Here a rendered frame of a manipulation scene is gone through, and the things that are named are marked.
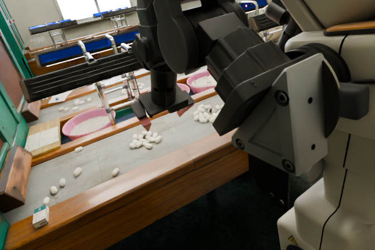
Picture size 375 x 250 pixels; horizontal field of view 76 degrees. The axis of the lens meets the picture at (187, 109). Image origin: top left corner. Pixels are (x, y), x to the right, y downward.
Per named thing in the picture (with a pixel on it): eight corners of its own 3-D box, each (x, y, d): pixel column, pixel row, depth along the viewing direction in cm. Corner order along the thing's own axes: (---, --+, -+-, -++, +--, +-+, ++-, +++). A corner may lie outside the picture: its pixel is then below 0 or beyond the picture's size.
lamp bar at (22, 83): (191, 53, 100) (188, 36, 96) (27, 104, 79) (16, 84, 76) (182, 51, 106) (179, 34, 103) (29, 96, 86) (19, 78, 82)
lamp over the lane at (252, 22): (344, 6, 132) (345, -9, 128) (256, 33, 111) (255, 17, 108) (330, 6, 138) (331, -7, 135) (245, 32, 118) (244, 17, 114)
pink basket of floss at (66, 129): (129, 123, 132) (124, 108, 128) (99, 154, 111) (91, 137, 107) (92, 121, 143) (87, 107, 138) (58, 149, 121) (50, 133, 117)
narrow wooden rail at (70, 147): (323, 65, 162) (324, 49, 157) (33, 185, 102) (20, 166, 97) (316, 63, 167) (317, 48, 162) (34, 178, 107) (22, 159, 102)
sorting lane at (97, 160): (373, 65, 135) (373, 61, 134) (15, 229, 75) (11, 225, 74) (324, 56, 159) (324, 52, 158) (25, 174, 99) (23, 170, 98)
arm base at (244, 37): (246, 98, 20) (329, 57, 25) (196, 35, 23) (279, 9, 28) (217, 138, 28) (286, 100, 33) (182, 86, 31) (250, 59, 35)
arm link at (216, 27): (221, 50, 25) (256, 37, 28) (173, -8, 29) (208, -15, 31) (201, 97, 33) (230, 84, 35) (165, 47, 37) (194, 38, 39)
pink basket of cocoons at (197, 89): (240, 91, 144) (239, 76, 140) (202, 106, 135) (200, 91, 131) (216, 80, 166) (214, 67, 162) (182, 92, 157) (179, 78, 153)
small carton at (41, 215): (48, 222, 69) (45, 217, 68) (35, 229, 68) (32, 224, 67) (49, 208, 74) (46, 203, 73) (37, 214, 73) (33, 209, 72)
